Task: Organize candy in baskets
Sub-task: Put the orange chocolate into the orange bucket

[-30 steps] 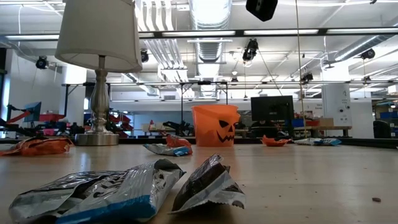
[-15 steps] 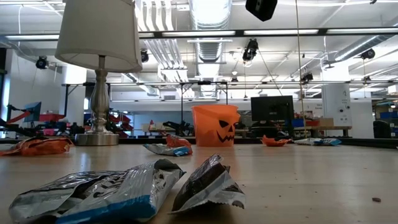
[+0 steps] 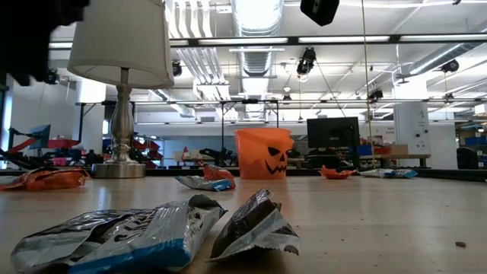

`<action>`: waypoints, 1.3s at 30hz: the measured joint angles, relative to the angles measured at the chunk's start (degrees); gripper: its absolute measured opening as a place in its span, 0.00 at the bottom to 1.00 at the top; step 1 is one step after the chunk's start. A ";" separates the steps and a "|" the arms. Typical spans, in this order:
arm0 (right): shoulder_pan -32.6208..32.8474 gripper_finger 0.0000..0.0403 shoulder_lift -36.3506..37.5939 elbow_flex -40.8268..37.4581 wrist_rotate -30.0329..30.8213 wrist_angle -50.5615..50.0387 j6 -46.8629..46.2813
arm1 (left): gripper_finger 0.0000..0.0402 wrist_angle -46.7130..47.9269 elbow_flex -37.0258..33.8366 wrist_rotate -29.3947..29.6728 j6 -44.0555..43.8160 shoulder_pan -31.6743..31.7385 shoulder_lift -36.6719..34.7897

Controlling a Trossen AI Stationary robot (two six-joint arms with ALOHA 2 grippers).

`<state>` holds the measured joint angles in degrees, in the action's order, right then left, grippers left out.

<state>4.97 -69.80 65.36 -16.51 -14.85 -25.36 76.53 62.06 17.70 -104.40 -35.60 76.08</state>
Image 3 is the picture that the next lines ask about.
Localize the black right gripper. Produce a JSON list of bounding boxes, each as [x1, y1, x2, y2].
[[299, 0, 340, 27]]

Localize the orange pumpkin face bucket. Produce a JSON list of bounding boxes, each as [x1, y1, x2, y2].
[[234, 127, 295, 181]]

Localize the crumpled orange Reese's candy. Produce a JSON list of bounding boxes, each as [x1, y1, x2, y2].
[[202, 163, 236, 187]]

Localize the long strip light bar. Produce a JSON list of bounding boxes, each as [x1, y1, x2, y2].
[[49, 34, 487, 49]]

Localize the black computer monitor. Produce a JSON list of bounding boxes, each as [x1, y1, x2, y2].
[[307, 116, 361, 149]]

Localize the wooden background table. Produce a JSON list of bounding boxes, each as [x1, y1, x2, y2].
[[359, 153, 431, 168]]

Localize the white shade silver table lamp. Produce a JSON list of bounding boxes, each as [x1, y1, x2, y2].
[[67, 0, 176, 180]]

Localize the blue storage bins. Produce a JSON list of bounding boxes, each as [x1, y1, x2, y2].
[[463, 135, 487, 147]]

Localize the black office chair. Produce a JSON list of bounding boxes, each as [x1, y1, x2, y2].
[[455, 146, 481, 171]]

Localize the small dark monitor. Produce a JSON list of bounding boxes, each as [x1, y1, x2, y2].
[[28, 123, 53, 150]]

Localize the silver ceiling air duct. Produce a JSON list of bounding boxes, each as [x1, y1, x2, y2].
[[231, 0, 285, 77]]

